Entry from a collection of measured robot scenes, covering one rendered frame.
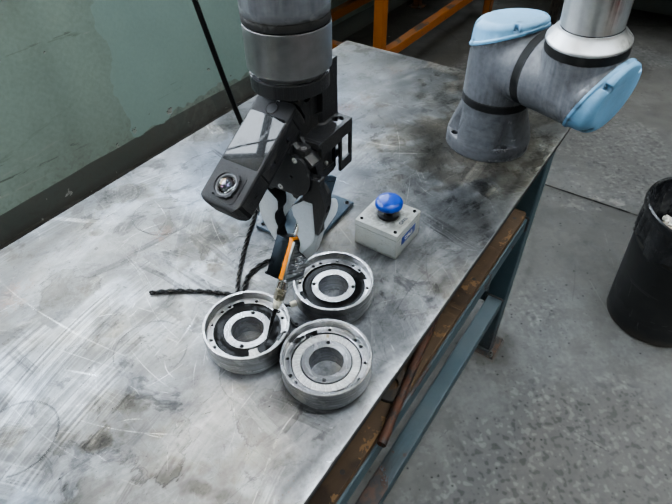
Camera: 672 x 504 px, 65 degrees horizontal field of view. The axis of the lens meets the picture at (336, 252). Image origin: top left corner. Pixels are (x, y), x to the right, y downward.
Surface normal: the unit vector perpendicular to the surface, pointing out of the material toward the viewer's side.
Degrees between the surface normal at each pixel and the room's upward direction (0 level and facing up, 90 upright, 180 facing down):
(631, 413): 0
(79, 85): 90
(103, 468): 0
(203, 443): 0
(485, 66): 90
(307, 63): 90
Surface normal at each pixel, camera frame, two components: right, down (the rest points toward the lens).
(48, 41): 0.82, 0.38
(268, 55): -0.34, 0.65
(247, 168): -0.29, -0.32
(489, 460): -0.01, -0.72
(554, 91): -0.78, 0.51
